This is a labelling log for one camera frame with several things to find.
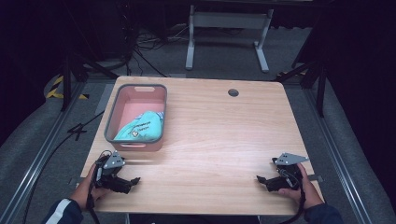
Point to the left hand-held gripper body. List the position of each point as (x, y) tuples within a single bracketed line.
[(113, 161)]

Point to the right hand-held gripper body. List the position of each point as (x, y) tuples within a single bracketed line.
[(289, 169)]

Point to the person's right hand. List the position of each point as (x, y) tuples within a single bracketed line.
[(306, 191)]

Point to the person's left hand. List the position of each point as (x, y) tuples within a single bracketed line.
[(84, 191)]

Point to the teal cloth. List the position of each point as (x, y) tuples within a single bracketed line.
[(143, 127)]

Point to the pink basket with grey rim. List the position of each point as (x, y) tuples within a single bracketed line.
[(124, 105)]

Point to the black tripod stand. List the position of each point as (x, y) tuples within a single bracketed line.
[(67, 84), (320, 84)]

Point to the yellow and black floor tape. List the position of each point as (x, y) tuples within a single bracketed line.
[(54, 90)]

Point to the aluminium floor rail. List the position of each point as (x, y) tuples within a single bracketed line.
[(34, 168), (339, 155)]

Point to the grey metal table frame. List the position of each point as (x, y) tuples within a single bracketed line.
[(227, 19)]

